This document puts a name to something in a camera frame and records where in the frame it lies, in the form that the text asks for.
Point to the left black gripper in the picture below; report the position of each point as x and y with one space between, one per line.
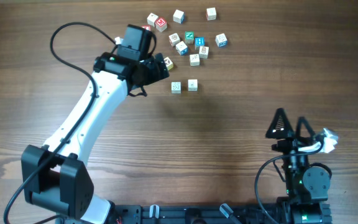
153 62

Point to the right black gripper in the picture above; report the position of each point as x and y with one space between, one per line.
288 132

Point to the wooden block bear drawing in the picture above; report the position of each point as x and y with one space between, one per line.
176 87

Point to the wooden block green side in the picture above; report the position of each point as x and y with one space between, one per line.
193 85

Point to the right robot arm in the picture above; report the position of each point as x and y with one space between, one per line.
307 184

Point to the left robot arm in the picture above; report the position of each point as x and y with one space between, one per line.
54 175

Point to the wooden block yellow W side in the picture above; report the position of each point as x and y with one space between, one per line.
169 64

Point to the wooden block blue L side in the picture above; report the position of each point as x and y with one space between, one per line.
181 48

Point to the wooden block red drawing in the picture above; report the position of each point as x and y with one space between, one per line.
174 39

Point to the wooden block yellow S side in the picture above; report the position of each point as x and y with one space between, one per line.
194 60

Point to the red I letter block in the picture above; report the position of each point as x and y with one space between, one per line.
146 28

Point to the red M letter block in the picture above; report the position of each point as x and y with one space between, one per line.
161 24

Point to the green N letter block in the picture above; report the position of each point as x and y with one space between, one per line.
189 37

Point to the plain wooden block top left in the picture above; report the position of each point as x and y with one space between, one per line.
151 19

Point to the wooden block red scribble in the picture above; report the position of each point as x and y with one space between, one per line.
203 52

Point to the blue H letter block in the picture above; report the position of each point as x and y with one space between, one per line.
199 42

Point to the wooden block blue R side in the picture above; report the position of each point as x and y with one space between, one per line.
221 40

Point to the wooden block far top right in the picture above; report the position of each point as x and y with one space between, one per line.
211 13

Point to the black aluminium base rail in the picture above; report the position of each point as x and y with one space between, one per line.
248 214

